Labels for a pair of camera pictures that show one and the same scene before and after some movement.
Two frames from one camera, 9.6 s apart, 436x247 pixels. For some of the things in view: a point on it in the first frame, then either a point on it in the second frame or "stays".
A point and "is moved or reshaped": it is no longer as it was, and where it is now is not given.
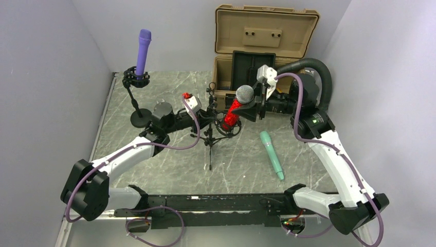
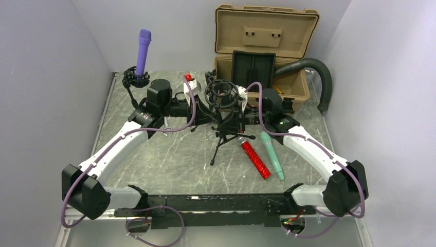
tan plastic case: (291, 32) stays
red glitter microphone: (244, 94) is moved or reshaped
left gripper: (204, 118) stays
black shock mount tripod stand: (208, 137) to (224, 96)
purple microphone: (145, 37) stays
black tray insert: (244, 66) stays
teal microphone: (266, 138) stays
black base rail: (209, 211) stays
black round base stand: (141, 118) stays
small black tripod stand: (212, 85) to (211, 81)
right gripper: (261, 104) to (234, 124)
